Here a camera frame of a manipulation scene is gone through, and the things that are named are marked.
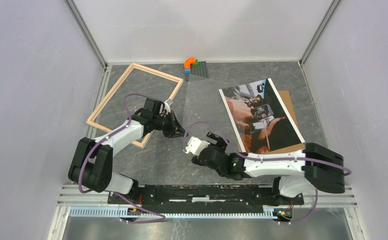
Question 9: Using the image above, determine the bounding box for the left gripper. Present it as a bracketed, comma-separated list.
[152, 110, 189, 139]

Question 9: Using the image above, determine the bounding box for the printed photo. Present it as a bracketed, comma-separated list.
[219, 78, 305, 154]

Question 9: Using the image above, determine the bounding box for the wooden picture frame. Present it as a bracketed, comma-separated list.
[86, 63, 185, 138]

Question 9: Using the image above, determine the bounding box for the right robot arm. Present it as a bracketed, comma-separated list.
[183, 132, 351, 204]

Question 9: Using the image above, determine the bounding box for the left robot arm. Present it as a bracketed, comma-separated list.
[68, 98, 186, 204]

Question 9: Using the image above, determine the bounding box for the grey lego baseplate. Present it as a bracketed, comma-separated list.
[184, 61, 209, 82]

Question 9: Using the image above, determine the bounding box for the orange curved lego brick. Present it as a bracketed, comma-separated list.
[183, 57, 197, 69]

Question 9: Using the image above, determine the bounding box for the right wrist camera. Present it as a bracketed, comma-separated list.
[183, 136, 211, 156]

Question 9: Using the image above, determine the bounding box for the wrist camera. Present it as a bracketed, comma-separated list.
[163, 99, 173, 115]
[183, 136, 211, 156]

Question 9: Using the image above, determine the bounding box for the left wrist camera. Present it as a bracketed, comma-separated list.
[163, 99, 173, 115]

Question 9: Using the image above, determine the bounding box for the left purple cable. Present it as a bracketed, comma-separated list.
[78, 93, 167, 224]

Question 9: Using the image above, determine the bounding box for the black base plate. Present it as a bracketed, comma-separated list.
[125, 184, 305, 214]

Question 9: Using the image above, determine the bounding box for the aluminium rail frame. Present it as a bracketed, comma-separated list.
[46, 62, 367, 240]

